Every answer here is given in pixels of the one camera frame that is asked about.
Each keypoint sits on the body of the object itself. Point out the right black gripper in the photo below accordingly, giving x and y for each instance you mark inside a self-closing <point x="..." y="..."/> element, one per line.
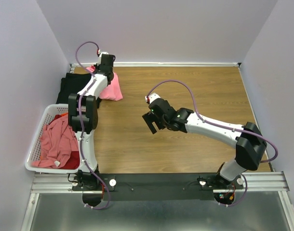
<point x="148" y="118"/>

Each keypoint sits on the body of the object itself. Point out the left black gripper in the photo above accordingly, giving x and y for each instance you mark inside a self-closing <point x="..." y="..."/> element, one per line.
<point x="97" y="67"/>

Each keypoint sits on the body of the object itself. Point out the pink t shirt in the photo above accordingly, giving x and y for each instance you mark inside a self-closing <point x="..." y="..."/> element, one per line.
<point x="110" y="90"/>

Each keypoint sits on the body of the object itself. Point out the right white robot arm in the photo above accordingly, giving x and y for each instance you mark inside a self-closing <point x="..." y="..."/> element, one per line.
<point x="246" y="140"/>

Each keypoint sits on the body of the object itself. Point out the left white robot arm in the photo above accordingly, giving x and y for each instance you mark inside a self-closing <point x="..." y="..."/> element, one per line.
<point x="83" y="115"/>

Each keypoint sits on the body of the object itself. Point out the folded black t shirt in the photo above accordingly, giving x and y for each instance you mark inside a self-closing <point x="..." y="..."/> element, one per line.
<point x="72" y="83"/>

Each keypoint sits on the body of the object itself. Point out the white plastic laundry basket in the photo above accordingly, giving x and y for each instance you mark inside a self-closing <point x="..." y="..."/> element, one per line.
<point x="35" y="148"/>

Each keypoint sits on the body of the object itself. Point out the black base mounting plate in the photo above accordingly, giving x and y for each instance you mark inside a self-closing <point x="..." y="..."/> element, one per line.
<point x="155" y="187"/>

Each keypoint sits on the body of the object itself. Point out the salmon t shirt in basket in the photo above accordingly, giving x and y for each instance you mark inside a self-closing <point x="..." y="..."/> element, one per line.
<point x="49" y="142"/>

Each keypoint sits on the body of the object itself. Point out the red t shirt in basket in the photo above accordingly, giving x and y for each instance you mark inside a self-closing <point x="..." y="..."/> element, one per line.
<point x="68" y="156"/>

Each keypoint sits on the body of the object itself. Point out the aluminium frame rail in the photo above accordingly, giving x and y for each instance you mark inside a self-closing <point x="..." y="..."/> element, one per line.
<point x="174" y="64"/>

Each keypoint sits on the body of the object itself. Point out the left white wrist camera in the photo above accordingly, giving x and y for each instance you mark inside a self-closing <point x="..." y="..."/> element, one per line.
<point x="101" y="54"/>

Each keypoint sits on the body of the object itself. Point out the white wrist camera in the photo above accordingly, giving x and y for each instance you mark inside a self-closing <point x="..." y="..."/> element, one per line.
<point x="152" y="97"/>
<point x="101" y="54"/>

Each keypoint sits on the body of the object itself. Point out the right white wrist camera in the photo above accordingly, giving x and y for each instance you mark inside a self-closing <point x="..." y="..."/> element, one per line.
<point x="152" y="97"/>

